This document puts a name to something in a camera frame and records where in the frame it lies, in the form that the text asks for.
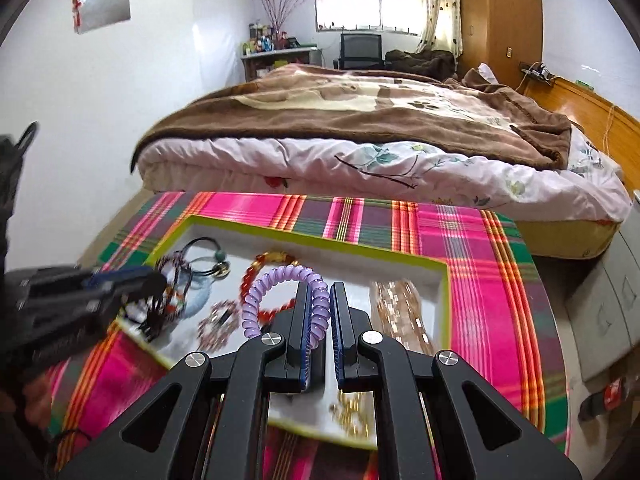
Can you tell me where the blue spiral hair tie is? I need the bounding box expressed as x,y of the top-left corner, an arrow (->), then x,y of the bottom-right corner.
171,266 -> 216,320

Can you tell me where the dark crystal bead bracelet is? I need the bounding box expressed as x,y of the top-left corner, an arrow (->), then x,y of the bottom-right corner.
195,299 -> 242,352

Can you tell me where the gold bead chain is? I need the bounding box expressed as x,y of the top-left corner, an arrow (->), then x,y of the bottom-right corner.
328,391 -> 371,438

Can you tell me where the red bead bracelet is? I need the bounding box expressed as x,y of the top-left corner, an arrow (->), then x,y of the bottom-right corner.
238,250 -> 302,325

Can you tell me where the purple spiral hair tie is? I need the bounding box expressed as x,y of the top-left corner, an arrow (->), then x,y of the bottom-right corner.
241,263 -> 332,351

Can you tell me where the person's left hand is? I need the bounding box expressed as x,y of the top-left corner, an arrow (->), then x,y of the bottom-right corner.
1,374 -> 52,429

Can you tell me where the yellow shallow cardboard box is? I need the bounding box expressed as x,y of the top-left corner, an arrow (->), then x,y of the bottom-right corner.
117,216 -> 450,450

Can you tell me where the plaid pink green tablecloth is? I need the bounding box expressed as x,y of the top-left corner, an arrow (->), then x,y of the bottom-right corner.
49,192 -> 570,464

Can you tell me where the cola bottle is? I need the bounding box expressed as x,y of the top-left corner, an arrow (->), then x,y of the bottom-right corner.
578,374 -> 639,422

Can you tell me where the grey drawer cabinet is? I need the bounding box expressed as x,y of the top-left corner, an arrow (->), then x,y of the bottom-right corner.
566,192 -> 640,382

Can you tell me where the bed with white sheet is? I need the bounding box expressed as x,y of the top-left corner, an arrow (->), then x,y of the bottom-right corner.
130,122 -> 632,259

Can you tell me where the brown fleece blanket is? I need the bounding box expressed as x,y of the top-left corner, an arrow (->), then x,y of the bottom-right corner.
130,64 -> 572,170

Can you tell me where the desk with bottles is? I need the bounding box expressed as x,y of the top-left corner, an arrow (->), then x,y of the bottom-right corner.
240,23 -> 322,81

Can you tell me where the dried branch bouquet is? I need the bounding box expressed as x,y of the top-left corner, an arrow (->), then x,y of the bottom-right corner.
260,0 -> 307,36

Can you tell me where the black office chair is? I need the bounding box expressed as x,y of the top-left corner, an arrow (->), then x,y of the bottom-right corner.
333,32 -> 390,70

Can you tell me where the wooden headboard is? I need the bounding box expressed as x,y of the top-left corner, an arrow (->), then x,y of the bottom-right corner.
523,77 -> 640,195

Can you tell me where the dark clothes pile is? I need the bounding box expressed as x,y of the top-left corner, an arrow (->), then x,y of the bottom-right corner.
385,50 -> 457,81

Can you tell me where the floral curtain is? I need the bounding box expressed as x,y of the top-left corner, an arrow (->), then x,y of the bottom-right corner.
418,0 -> 463,58

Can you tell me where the wooden wardrobe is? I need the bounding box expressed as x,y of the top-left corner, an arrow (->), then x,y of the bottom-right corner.
458,0 -> 544,88

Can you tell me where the black cable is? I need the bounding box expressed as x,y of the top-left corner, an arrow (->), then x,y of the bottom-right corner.
46,428 -> 94,476

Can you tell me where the grey wall panel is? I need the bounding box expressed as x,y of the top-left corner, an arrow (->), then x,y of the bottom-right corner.
72,0 -> 131,35

